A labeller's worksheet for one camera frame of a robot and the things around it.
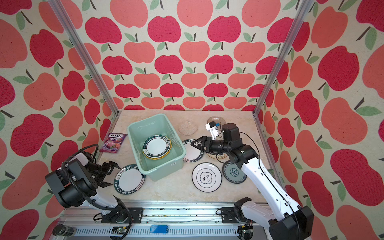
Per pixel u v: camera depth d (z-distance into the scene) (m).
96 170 0.73
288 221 0.37
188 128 1.11
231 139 0.54
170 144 0.99
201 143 0.62
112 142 0.99
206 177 0.86
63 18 0.73
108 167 0.79
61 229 0.63
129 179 0.87
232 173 0.88
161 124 0.98
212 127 0.66
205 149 0.63
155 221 0.73
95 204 0.52
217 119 1.15
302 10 0.71
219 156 0.95
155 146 0.99
